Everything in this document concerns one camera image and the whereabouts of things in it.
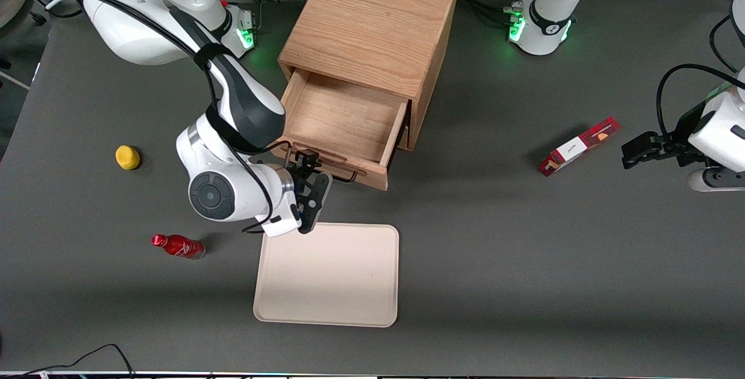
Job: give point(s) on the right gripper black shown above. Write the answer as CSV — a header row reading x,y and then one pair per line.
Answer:
x,y
298,170

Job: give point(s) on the yellow lemon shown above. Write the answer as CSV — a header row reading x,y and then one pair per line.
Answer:
x,y
127,158

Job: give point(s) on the wooden drawer cabinet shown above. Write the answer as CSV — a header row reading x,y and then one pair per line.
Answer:
x,y
372,18

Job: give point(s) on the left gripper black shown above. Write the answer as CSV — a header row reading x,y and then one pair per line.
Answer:
x,y
680,144

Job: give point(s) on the beige plastic tray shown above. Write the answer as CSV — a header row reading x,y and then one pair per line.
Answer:
x,y
326,274

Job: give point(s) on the red bottle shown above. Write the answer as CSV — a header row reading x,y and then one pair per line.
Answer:
x,y
177,246

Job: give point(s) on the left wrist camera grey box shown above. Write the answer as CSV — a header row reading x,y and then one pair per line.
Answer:
x,y
716,181

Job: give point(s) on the beige round object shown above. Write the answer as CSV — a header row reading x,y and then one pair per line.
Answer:
x,y
11,3

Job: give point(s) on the red and white snack box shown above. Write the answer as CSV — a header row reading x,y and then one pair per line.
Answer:
x,y
576,147

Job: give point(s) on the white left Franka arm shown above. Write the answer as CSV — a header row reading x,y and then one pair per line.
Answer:
x,y
547,24

